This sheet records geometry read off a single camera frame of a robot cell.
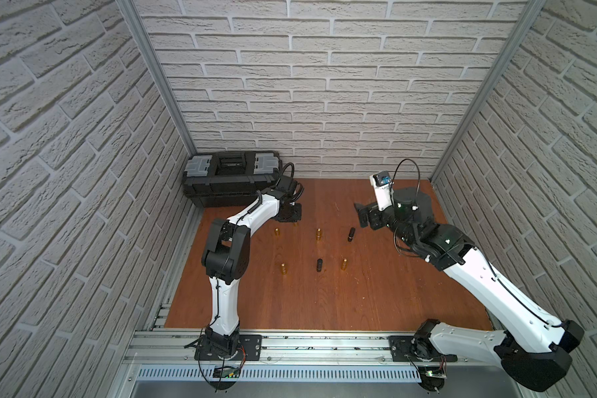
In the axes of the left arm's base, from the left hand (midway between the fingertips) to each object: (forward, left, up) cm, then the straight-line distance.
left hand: (300, 213), depth 97 cm
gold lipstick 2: (-21, +6, -5) cm, 23 cm away
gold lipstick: (-7, -7, -5) cm, 11 cm away
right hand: (-14, -21, +26) cm, 36 cm away
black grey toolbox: (+12, +29, +7) cm, 32 cm away
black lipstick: (-21, -7, -3) cm, 22 cm away
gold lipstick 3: (-20, -16, -6) cm, 26 cm away
